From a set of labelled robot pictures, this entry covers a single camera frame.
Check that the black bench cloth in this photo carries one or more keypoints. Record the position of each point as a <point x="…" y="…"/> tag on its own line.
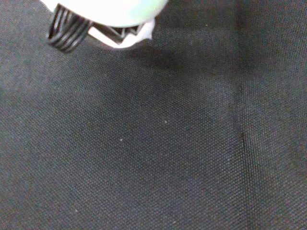
<point x="144" y="143"/>

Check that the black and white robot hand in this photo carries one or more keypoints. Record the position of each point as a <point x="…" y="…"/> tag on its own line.
<point x="108" y="9"/>

